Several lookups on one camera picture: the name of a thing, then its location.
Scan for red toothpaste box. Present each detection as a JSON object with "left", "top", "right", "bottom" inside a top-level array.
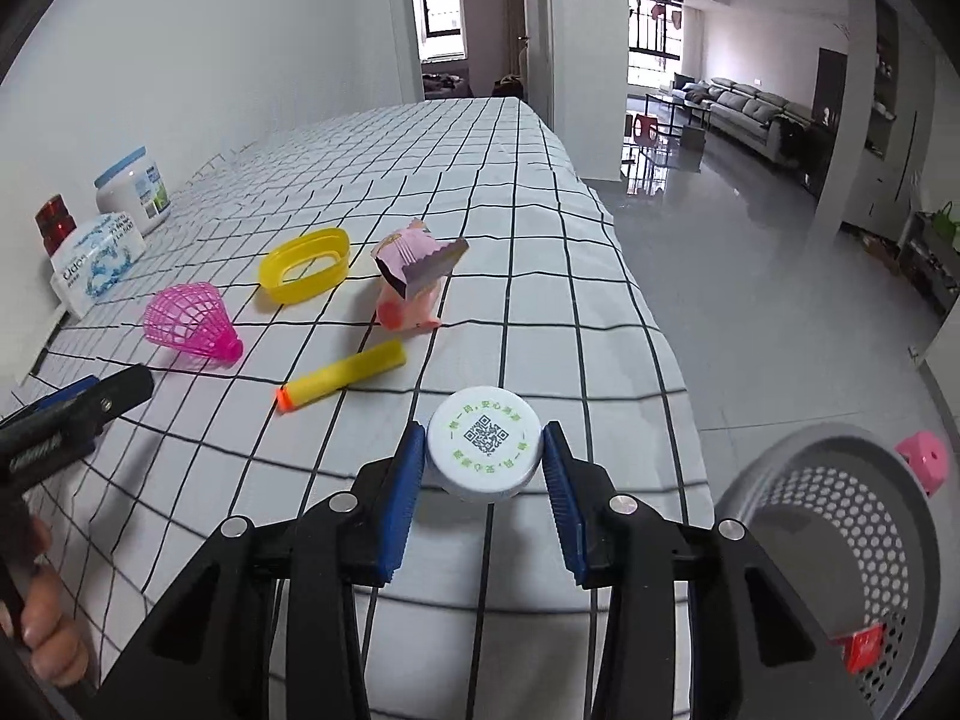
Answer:
[{"left": 832, "top": 622, "right": 885, "bottom": 674}]

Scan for pink plastic shuttlecock toy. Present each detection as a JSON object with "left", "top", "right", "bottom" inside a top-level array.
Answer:
[{"left": 142, "top": 281, "right": 244, "bottom": 364}]

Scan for yellow plastic ring lid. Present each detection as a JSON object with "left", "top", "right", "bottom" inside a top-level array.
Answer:
[{"left": 259, "top": 227, "right": 352, "bottom": 305}]

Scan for yellow foam dart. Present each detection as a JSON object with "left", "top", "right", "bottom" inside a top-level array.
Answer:
[{"left": 275, "top": 340, "right": 407, "bottom": 413}]

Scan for pink pig toy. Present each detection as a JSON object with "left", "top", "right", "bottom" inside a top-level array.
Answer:
[{"left": 376, "top": 281, "right": 441, "bottom": 332}]

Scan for pink snack wrapper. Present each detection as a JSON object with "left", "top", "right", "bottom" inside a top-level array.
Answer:
[{"left": 373, "top": 220, "right": 469, "bottom": 301}]

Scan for person's left hand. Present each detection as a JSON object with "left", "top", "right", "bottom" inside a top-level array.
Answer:
[{"left": 2, "top": 517, "right": 89, "bottom": 688}]

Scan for white blue tissue pack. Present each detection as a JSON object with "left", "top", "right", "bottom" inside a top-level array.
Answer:
[{"left": 50, "top": 211, "right": 146, "bottom": 319}]

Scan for grey perforated laundry basket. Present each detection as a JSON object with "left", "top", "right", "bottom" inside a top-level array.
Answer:
[{"left": 716, "top": 422, "right": 940, "bottom": 718}]

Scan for red thermos bottle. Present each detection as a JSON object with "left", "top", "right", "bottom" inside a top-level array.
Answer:
[{"left": 34, "top": 195, "right": 76, "bottom": 257}]

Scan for white blue-lid jar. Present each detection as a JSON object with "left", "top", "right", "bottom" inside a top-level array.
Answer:
[{"left": 94, "top": 146, "right": 171, "bottom": 236}]

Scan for white checkered tablecloth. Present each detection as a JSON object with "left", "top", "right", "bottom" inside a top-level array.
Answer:
[{"left": 11, "top": 99, "right": 713, "bottom": 673}]

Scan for pink plastic stool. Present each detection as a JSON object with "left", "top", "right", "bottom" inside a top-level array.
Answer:
[{"left": 895, "top": 431, "right": 949, "bottom": 497}]

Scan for green bag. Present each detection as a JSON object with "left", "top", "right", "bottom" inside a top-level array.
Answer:
[{"left": 931, "top": 202, "right": 960, "bottom": 249}]

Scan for grey sofa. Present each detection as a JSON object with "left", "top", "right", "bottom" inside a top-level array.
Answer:
[{"left": 670, "top": 76, "right": 812, "bottom": 167}]

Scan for red small stool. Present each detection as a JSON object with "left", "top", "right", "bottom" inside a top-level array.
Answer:
[{"left": 631, "top": 114, "right": 659, "bottom": 146}]

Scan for glass coffee table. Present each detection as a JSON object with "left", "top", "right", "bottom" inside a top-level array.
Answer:
[{"left": 643, "top": 93, "right": 709, "bottom": 138}]

